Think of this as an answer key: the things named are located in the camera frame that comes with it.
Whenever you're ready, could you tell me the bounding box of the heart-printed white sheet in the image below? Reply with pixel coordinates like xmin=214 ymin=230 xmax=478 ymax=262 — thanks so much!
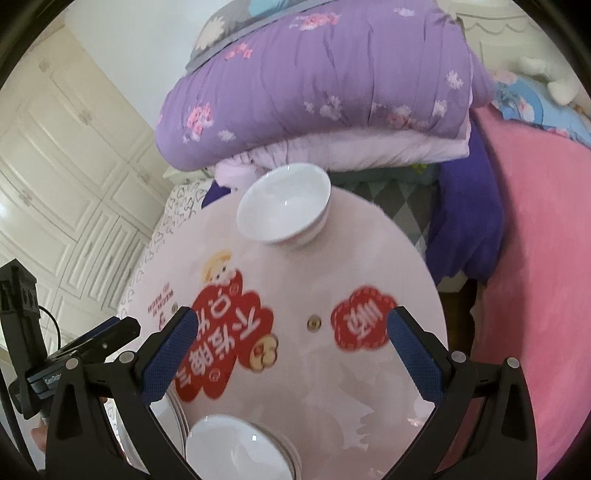
xmin=117 ymin=181 xmax=213 ymax=319

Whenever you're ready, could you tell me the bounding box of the dark purple cloth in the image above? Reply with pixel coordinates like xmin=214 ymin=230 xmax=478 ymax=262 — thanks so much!
xmin=202 ymin=134 xmax=504 ymax=283

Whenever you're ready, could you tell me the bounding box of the blue printed pillow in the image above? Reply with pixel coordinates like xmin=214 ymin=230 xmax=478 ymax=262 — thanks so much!
xmin=492 ymin=76 xmax=591 ymax=139

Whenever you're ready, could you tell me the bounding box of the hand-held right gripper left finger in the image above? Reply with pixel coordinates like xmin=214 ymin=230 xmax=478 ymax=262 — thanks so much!
xmin=44 ymin=305 xmax=200 ymax=480

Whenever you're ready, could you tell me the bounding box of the white plush toy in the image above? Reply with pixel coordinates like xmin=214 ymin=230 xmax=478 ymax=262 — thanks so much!
xmin=515 ymin=54 xmax=578 ymax=104

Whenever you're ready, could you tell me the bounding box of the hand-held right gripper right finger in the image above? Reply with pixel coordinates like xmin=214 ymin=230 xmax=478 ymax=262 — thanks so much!
xmin=386 ymin=305 xmax=539 ymax=480

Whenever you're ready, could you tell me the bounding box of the white nightstand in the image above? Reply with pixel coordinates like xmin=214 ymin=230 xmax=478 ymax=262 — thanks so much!
xmin=163 ymin=165 xmax=214 ymax=186

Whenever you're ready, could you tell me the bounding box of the white headboard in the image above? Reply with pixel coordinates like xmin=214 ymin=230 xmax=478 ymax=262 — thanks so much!
xmin=455 ymin=0 xmax=568 ymax=79

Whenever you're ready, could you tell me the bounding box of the pink fleece blanket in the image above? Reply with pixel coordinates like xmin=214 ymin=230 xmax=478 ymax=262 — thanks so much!
xmin=471 ymin=106 xmax=591 ymax=467

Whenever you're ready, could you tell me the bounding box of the black cable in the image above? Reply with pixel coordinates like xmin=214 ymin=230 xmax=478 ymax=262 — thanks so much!
xmin=37 ymin=305 xmax=62 ymax=354

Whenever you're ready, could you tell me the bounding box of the pale pink quilt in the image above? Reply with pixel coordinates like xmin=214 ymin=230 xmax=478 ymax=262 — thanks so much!
xmin=215 ymin=131 xmax=472 ymax=190

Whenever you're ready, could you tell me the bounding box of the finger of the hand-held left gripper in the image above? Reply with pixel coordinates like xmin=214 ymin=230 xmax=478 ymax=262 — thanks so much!
xmin=65 ymin=316 xmax=142 ymax=363
xmin=59 ymin=316 xmax=122 ymax=354

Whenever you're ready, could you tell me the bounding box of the grey diamond-patterned cloth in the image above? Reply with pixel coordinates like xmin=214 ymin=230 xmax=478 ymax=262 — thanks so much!
xmin=330 ymin=173 xmax=444 ymax=259

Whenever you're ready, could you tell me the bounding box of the cream panelled wardrobe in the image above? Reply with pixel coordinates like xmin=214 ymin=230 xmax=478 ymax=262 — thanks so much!
xmin=0 ymin=21 xmax=174 ymax=333

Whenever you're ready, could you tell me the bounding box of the pink round tablecloth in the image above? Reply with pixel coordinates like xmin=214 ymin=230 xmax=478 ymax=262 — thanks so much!
xmin=117 ymin=182 xmax=448 ymax=480

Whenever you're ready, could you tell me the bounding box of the white ceramic bowl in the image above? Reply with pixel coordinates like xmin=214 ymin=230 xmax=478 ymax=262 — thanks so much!
xmin=236 ymin=163 xmax=332 ymax=247
xmin=185 ymin=414 xmax=296 ymax=480

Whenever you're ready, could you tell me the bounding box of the purple floral quilt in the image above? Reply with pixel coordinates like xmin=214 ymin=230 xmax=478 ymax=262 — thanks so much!
xmin=154 ymin=2 xmax=495 ymax=171

